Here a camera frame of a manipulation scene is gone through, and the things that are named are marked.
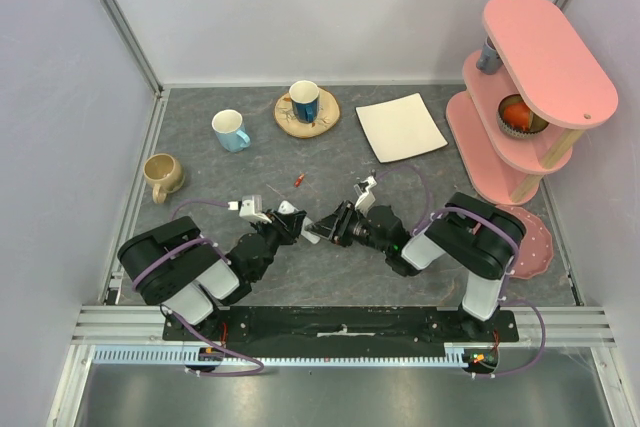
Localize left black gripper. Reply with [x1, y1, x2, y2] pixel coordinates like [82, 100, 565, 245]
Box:
[252, 208, 308, 280]

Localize white remote control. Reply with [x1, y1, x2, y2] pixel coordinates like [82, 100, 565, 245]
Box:
[277, 200, 320, 245]

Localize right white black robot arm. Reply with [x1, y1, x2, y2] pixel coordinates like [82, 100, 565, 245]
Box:
[305, 193, 527, 341]

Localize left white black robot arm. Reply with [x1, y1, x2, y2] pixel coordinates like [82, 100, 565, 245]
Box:
[117, 201, 309, 340]

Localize red battery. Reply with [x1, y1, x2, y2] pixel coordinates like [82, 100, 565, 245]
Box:
[294, 174, 305, 187]

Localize light blue mug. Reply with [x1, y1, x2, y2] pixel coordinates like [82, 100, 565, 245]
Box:
[211, 109, 251, 153]

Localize cream square plate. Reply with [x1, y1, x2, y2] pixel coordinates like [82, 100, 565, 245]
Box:
[356, 93, 448, 163]

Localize dark blue mug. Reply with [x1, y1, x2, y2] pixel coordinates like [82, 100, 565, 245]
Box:
[289, 80, 320, 124]

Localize beige ceramic mug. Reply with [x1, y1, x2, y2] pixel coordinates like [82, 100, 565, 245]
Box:
[143, 153, 185, 204]

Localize pink three-tier shelf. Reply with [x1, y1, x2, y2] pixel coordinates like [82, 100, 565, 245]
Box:
[446, 0, 618, 205]

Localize pink dotted plate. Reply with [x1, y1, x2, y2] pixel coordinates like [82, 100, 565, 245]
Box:
[498, 205, 554, 280]

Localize bowl with fruit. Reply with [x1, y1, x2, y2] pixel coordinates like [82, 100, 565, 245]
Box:
[497, 94, 549, 139]

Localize grey cup on shelf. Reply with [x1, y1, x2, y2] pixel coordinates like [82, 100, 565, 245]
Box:
[476, 37, 503, 75]

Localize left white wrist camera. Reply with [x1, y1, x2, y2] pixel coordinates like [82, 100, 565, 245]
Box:
[227, 194, 272, 223]

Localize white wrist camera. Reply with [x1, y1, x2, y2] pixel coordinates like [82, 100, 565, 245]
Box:
[227, 194, 272, 223]
[354, 175, 377, 215]

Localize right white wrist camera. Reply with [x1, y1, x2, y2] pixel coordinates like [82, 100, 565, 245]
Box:
[354, 175, 377, 215]

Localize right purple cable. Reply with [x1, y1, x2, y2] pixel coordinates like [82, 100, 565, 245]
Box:
[374, 163, 546, 379]

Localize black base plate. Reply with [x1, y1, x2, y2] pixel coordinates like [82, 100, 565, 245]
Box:
[162, 304, 516, 361]

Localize white slotted cable duct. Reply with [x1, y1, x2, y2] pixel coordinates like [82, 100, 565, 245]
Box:
[92, 345, 480, 368]

